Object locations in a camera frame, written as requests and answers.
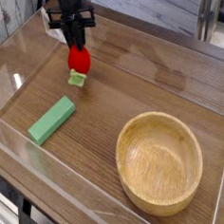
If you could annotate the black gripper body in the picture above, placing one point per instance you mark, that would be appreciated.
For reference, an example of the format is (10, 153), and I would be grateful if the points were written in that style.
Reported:
(70, 11)

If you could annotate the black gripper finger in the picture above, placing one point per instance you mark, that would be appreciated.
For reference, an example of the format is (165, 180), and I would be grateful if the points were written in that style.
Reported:
(80, 36)
(68, 33)

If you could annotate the red fruit with green leaf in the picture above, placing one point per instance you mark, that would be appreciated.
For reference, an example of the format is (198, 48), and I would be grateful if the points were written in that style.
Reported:
(79, 62)

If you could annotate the green rectangular block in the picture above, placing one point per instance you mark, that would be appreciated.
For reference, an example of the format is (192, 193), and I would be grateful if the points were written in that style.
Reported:
(50, 122)

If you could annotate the metal table leg background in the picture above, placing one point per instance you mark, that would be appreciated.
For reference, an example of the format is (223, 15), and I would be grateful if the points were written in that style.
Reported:
(207, 19)

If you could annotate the wooden bowl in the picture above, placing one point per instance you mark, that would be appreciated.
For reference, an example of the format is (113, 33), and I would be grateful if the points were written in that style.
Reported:
(159, 162)

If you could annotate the clear acrylic tray enclosure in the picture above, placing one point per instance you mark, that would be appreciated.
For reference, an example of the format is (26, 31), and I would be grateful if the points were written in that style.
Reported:
(136, 67)

